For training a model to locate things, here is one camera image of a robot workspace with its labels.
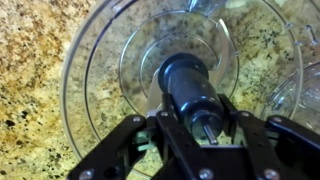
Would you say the dark blue processor blade assembly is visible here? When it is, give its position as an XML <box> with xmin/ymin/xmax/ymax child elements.
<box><xmin>147</xmin><ymin>20</ymin><xmax>238</xmax><ymax>145</ymax></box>

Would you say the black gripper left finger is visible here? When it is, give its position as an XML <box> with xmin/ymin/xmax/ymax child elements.
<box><xmin>66</xmin><ymin>94</ymin><xmax>214</xmax><ymax>180</ymax></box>

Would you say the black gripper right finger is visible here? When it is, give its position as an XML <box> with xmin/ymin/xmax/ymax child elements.
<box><xmin>218</xmin><ymin>94</ymin><xmax>320</xmax><ymax>180</ymax></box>

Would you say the clear plastic food processor bowl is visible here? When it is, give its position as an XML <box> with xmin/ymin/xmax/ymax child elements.
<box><xmin>59</xmin><ymin>0</ymin><xmax>320</xmax><ymax>179</ymax></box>

